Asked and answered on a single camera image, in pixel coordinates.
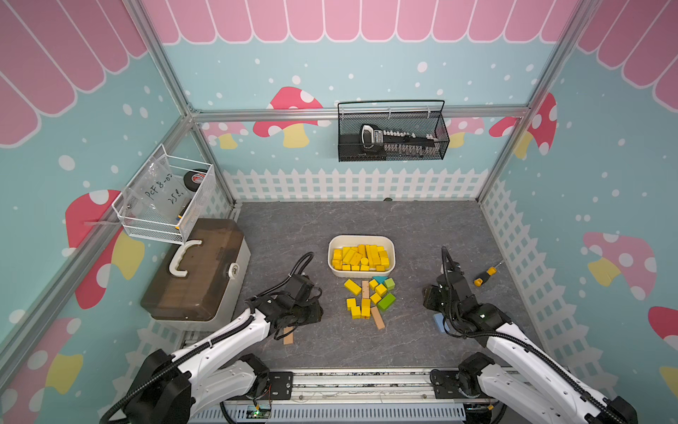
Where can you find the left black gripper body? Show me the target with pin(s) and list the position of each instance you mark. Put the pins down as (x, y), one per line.
(306, 314)

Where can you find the black tape roll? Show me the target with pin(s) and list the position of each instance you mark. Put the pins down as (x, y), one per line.
(193, 179)

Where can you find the long yellow block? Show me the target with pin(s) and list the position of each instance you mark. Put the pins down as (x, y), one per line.
(337, 259)

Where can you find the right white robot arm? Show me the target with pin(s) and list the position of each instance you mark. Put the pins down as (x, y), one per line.
(513, 370)

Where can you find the small green cube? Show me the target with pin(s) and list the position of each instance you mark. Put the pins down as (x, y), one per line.
(389, 284)

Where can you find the right natural wooden plank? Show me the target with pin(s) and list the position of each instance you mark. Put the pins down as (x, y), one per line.
(376, 315)

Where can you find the brown toolbox with white handle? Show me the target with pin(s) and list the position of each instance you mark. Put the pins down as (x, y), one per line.
(198, 284)

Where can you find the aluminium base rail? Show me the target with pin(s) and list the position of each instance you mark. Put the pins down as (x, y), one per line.
(353, 396)

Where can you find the natural wooden plank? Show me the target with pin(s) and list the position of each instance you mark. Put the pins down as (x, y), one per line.
(365, 289)
(376, 315)

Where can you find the socket wrench set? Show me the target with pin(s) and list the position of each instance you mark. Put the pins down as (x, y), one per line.
(391, 143)

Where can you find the left natural wooden plank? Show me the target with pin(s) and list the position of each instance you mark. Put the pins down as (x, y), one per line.
(365, 289)

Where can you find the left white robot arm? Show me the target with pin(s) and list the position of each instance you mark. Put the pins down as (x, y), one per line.
(173, 387)

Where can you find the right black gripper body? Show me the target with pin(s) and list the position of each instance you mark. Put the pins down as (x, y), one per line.
(451, 316)

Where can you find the clear wall-mounted bin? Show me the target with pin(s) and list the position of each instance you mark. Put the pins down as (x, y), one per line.
(155, 205)

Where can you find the light blue block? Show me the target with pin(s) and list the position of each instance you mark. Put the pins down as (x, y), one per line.
(438, 320)

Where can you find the large yellow front block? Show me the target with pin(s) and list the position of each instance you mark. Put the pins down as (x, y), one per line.
(352, 256)

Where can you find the white plastic tub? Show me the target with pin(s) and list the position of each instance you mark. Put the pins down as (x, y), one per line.
(366, 268)

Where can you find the black wire mesh basket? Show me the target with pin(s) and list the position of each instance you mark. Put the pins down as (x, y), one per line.
(421, 117)

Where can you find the small yellow cube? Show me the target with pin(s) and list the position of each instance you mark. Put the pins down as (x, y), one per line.
(384, 260)

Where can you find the yellow black screwdriver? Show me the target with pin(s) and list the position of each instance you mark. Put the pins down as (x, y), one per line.
(484, 276)

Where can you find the wooden block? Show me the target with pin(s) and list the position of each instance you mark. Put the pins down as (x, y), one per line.
(288, 336)

